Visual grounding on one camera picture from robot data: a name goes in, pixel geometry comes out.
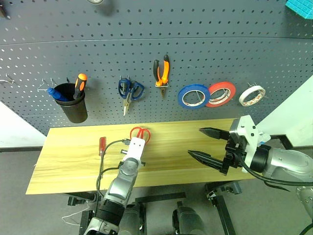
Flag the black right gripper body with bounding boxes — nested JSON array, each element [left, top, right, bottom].
[[221, 136, 248, 176]]

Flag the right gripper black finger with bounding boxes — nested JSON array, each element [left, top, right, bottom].
[[187, 149, 225, 172], [199, 126, 231, 141]]

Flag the red-handled scissors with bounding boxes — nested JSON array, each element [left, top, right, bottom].
[[129, 126, 152, 144]]

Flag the white tape roll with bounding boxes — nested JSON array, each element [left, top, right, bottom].
[[238, 85, 267, 108]]

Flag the small orange-handled pliers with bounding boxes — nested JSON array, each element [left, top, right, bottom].
[[153, 54, 170, 99]]

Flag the red tape roll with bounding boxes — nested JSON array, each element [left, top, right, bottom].
[[204, 81, 237, 109]]

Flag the blue tape roll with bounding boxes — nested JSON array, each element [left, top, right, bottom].
[[177, 84, 211, 110]]

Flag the grey metal pegboard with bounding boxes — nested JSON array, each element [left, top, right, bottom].
[[0, 0, 313, 137]]

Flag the black floor strip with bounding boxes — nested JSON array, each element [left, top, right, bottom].
[[135, 192, 187, 203]]

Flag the black plastic cup holder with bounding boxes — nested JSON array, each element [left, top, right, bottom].
[[53, 83, 89, 124]]

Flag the dark rounded shape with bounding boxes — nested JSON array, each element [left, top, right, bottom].
[[119, 202, 148, 235], [172, 206, 209, 235]]

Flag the orange and black screwdriver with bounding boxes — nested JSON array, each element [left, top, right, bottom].
[[72, 72, 89, 100]]

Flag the blue foam block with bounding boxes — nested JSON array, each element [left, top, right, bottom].
[[284, 0, 313, 20]]

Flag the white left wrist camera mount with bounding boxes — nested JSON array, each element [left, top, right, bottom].
[[126, 137, 146, 163]]

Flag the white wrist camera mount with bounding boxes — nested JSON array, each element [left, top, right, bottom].
[[126, 137, 146, 163], [230, 115, 271, 168]]

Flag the red-handled screwdriver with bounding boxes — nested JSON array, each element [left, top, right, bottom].
[[98, 136, 107, 179]]

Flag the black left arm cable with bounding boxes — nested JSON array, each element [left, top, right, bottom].
[[96, 138, 131, 197]]

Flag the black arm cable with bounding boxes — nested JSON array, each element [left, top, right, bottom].
[[240, 156, 313, 194], [96, 138, 131, 197]]

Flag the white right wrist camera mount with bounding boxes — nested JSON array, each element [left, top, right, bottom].
[[230, 115, 271, 168]]

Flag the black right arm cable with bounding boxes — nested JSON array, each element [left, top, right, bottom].
[[240, 156, 313, 194]]

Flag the black metal table frame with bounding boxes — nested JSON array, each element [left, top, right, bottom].
[[67, 191, 105, 235], [204, 180, 243, 235]]

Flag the blue-handled scissors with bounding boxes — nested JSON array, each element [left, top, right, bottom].
[[118, 78, 145, 117]]

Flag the white string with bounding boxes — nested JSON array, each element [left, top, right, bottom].
[[61, 210, 86, 225]]

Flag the blue-handled screwdriver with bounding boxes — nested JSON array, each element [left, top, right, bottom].
[[46, 87, 70, 102]]

